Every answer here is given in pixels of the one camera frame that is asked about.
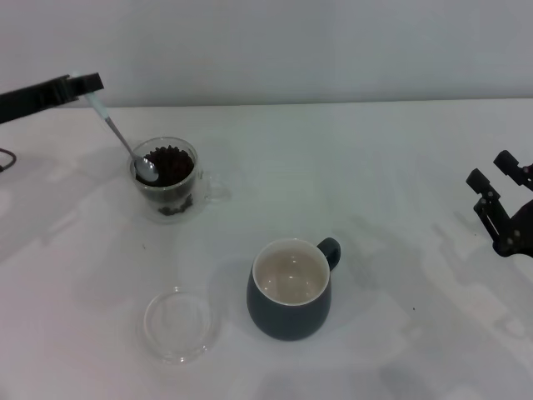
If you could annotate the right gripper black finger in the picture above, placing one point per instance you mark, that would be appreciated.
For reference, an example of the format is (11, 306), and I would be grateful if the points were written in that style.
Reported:
(491, 212)
(516, 166)

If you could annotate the clear round glass saucer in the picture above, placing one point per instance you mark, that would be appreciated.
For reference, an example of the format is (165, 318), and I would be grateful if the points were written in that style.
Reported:
(166, 346)

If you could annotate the clear double-walled glass cup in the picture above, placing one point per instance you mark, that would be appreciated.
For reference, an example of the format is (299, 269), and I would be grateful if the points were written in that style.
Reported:
(208, 187)

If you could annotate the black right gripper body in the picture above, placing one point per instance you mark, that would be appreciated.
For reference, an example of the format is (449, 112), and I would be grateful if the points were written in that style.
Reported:
(520, 233)

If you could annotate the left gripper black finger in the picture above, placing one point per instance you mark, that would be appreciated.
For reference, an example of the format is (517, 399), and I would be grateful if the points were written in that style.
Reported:
(56, 80)
(83, 85)

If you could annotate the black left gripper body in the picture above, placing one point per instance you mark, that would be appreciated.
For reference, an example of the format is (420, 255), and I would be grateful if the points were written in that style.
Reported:
(21, 106)

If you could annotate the coffee beans heap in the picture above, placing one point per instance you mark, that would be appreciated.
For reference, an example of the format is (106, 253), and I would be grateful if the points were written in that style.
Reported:
(175, 166)

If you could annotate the dark teal ceramic mug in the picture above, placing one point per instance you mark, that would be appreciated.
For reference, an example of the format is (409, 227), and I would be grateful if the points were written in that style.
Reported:
(287, 321)

